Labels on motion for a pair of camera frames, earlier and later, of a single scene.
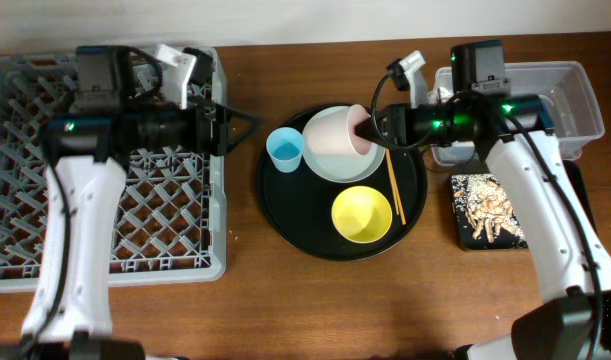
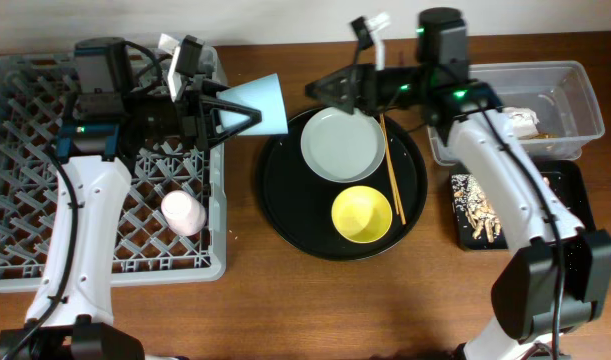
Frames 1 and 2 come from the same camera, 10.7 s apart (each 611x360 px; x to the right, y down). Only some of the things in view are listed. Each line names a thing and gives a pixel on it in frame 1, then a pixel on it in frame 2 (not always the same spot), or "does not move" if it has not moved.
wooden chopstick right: [401, 212] does not move
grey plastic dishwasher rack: [171, 219] does not move
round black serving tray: [298, 205] does not move
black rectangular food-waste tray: [484, 219] does not move
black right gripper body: [420, 126] to [400, 86]
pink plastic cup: [330, 131] to [184, 214]
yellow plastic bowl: [361, 214] does not move
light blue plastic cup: [285, 145] to [264, 95]
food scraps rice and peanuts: [486, 206] does not move
